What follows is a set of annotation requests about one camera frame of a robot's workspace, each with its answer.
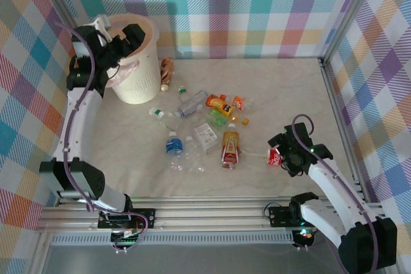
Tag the red crushed can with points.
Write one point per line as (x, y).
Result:
(274, 157)

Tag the crushed bottle orange label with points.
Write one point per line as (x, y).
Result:
(238, 102)

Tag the clear bottle green label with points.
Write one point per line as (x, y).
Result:
(219, 122)

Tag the square bottle white label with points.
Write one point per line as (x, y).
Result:
(205, 136)

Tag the orange juice bottle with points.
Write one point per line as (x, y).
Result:
(215, 102)

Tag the clear bottle white cap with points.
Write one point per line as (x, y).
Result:
(194, 158)

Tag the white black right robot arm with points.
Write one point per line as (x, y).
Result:
(334, 184)

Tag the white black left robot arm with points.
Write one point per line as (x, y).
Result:
(80, 120)

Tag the pink translucent bin liner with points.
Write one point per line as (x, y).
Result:
(123, 75)

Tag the white plastic waste bin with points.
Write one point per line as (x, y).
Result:
(141, 78)

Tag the brown coffee drink bottle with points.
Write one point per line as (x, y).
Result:
(166, 72)

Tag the red yellow tea bottle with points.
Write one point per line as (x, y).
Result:
(229, 152)

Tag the clear bottle pale blue label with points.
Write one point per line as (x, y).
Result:
(192, 104)

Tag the crushed clear plastic bottle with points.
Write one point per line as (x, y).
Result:
(168, 124)

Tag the colourful plaid backdrop cloth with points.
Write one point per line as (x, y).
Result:
(224, 14)

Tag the clear bottle dark blue label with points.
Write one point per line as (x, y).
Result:
(174, 146)

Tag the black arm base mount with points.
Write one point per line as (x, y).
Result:
(279, 216)
(141, 212)

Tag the aluminium table edge rail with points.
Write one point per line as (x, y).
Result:
(343, 126)

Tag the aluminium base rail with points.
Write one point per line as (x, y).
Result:
(208, 219)

